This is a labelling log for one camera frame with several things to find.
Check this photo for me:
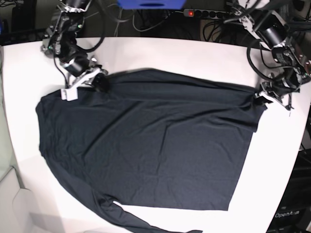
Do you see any black power strip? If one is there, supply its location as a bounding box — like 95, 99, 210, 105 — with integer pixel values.
182, 8, 232, 20

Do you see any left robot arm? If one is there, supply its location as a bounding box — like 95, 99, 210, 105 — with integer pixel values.
224, 0, 311, 111

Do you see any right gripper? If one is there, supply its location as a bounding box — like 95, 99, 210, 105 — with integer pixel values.
60, 56, 109, 101

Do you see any white cable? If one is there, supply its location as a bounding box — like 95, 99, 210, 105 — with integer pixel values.
114, 7, 171, 32

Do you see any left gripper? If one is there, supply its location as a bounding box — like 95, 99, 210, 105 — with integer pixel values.
253, 81, 300, 115

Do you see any blue plastic box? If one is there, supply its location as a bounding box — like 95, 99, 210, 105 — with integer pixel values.
117, 0, 186, 10

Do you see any dark navy long-sleeve shirt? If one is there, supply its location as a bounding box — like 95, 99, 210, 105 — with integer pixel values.
36, 69, 266, 233

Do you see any black OpenArm case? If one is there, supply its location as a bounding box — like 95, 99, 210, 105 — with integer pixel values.
267, 149, 311, 233

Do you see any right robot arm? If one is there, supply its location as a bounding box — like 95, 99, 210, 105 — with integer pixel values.
41, 0, 110, 101

